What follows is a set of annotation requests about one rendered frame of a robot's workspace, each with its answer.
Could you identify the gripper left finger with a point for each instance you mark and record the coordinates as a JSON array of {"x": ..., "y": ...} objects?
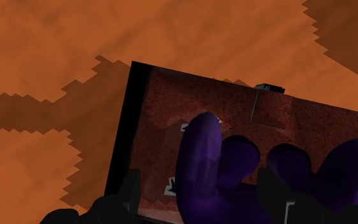
[{"x": 110, "y": 209}]

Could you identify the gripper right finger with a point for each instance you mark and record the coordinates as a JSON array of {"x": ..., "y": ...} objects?
[{"x": 302, "y": 211}]

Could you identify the purple lobed rounded toy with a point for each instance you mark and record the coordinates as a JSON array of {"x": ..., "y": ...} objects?
[{"x": 200, "y": 161}]

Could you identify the small black grey box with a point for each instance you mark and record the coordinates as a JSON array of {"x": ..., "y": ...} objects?
[{"x": 270, "y": 88}]

